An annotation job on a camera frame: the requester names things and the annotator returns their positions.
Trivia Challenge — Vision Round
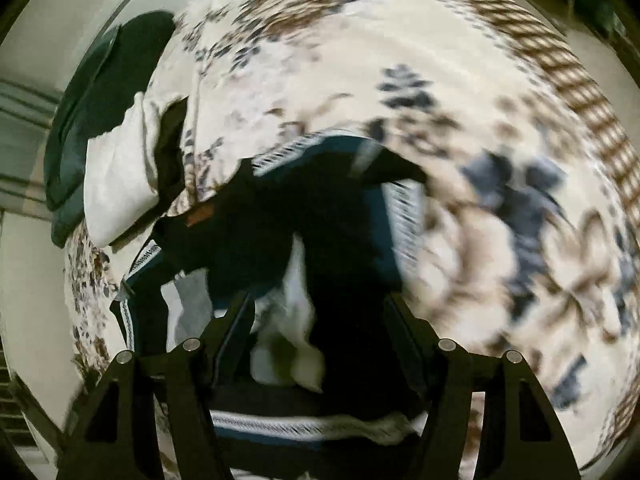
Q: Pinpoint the dark green pillow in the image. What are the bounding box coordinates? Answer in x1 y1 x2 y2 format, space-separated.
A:
44 10 176 248

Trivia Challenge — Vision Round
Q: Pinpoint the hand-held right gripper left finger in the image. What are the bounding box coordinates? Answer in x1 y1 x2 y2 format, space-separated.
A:
55 290 258 480

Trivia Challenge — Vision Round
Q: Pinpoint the black folded cloth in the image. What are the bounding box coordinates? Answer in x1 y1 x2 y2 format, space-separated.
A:
152 97 192 211

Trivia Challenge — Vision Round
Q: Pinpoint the floral blanket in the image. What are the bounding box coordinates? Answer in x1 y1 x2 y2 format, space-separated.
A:
62 0 640 480

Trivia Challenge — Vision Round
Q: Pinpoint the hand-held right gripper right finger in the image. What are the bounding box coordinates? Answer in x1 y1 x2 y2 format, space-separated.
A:
382 292 583 480

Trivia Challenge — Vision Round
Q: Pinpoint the white small garment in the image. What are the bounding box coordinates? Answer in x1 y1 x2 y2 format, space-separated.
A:
249 239 329 394

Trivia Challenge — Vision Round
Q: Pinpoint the dark garment with patterned trim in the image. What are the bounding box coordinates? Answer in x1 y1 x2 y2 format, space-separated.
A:
109 129 431 476

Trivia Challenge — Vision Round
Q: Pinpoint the white folded garment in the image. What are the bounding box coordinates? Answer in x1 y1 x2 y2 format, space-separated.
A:
82 91 188 248

